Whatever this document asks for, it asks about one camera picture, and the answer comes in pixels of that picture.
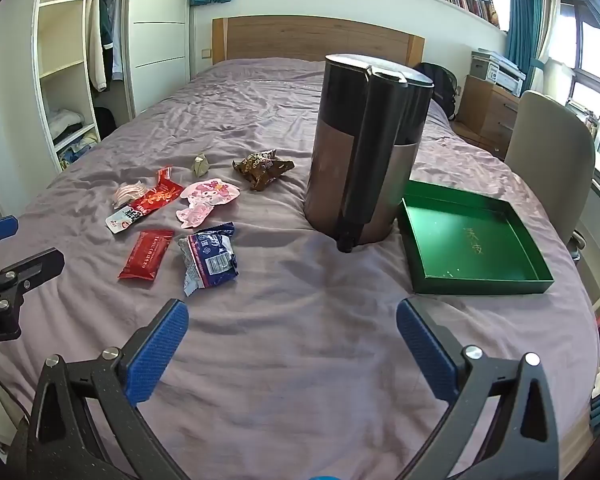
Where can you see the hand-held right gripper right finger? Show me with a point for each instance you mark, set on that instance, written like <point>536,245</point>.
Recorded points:
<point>425,355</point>

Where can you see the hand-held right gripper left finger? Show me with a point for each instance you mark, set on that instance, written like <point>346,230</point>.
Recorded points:
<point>157,350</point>

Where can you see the red rectangular snack packet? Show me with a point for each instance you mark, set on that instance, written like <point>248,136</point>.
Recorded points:
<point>146,256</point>

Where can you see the blue white snack packet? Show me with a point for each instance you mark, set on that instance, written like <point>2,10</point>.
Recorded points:
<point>210,260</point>

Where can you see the pink striped snack packet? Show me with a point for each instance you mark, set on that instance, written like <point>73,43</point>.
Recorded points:
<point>128,193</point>

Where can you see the green tray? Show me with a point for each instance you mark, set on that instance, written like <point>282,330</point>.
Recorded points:
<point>470,240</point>

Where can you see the red white snack packet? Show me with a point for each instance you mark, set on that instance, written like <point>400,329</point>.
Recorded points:
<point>150,199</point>

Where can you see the pink cartoon snack packet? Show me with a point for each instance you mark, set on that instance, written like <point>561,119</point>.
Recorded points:
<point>207,197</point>

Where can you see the small olive snack packet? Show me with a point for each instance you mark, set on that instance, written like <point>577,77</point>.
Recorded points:
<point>201,166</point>

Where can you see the brown snack packet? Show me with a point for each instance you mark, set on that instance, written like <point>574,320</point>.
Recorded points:
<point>262,170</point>

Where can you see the pile of clothes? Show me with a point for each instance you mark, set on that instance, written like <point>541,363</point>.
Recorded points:
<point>77,150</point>

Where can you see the bed with purple sheet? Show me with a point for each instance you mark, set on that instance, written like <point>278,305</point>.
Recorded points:
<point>280,360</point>

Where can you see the folded clothes stack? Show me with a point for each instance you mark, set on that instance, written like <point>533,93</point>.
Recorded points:
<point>66,122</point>

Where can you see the black bag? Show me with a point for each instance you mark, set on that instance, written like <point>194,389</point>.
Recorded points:
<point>105,124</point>

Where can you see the brown black appliance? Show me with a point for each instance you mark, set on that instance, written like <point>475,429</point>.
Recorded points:
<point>330,170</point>

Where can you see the hanging cream jacket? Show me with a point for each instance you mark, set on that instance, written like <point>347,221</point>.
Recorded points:
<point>96,35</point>

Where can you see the beige chair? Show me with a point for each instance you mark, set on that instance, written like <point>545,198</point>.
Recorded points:
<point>545,160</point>

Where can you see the hanging dark garment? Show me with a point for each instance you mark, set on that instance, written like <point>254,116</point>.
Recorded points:
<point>114,25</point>

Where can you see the white wardrobe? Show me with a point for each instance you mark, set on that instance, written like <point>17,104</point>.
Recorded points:
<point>160,35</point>

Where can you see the wooden nightstand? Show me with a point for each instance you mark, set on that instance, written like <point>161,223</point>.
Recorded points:
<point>485,105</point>

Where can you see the black backpack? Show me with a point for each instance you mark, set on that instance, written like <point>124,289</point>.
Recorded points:
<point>442,87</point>

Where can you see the white grey printer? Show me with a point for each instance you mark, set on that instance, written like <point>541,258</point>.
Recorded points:
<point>500,72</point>

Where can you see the wooden headboard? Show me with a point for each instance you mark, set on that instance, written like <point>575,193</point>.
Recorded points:
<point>305,37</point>

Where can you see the window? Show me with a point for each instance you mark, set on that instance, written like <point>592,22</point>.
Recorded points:
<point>590,35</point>

